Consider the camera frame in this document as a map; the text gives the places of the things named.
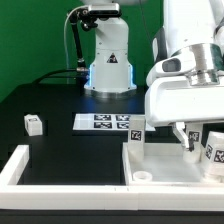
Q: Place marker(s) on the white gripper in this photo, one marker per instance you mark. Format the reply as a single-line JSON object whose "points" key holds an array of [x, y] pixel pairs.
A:
{"points": [[171, 99]]}

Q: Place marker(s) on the white square table top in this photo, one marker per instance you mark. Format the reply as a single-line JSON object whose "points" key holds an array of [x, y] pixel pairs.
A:
{"points": [[163, 165]]}

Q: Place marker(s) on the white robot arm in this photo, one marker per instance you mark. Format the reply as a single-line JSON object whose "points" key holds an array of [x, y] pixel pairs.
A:
{"points": [[190, 28]]}

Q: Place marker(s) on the white marker sheet with tags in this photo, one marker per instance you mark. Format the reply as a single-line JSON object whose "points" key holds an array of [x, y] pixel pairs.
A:
{"points": [[101, 121]]}

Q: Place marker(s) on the black camera on stand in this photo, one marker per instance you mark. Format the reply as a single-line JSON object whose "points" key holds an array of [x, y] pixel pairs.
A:
{"points": [[87, 16]]}

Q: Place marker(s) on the white U-shaped fence frame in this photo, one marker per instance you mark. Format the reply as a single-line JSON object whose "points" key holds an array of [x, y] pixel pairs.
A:
{"points": [[73, 197]]}

